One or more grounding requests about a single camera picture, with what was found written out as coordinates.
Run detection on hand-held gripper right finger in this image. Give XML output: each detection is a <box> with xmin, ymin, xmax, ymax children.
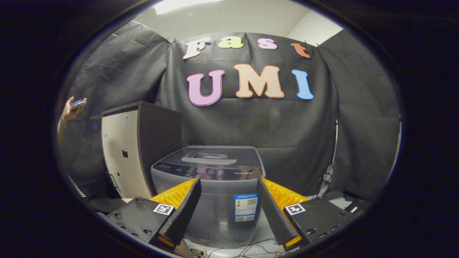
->
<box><xmin>256</xmin><ymin>177</ymin><xmax>356</xmax><ymax>252</ymax></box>

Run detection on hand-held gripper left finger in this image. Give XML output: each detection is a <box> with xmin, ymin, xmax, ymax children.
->
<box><xmin>106</xmin><ymin>176</ymin><xmax>202</xmax><ymax>253</ymax></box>

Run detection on grey washing machine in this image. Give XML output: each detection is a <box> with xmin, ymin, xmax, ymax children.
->
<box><xmin>151</xmin><ymin>145</ymin><xmax>266</xmax><ymax>248</ymax></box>

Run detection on thin metal light stand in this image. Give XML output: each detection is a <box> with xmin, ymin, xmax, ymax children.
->
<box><xmin>317</xmin><ymin>120</ymin><xmax>340</xmax><ymax>198</ymax></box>

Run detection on beige and black cabinet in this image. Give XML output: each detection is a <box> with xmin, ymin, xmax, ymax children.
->
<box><xmin>101</xmin><ymin>101</ymin><xmax>183</xmax><ymax>200</ymax></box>

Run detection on dark floor object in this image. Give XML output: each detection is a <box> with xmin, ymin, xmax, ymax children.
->
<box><xmin>342</xmin><ymin>196</ymin><xmax>372</xmax><ymax>215</ymax></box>

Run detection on black backdrop cloth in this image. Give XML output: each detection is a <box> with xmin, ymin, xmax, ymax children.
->
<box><xmin>57</xmin><ymin>20</ymin><xmax>400</xmax><ymax>202</ymax></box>

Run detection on floor cables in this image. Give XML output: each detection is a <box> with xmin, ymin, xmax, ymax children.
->
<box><xmin>208</xmin><ymin>236</ymin><xmax>287</xmax><ymax>258</ymax></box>

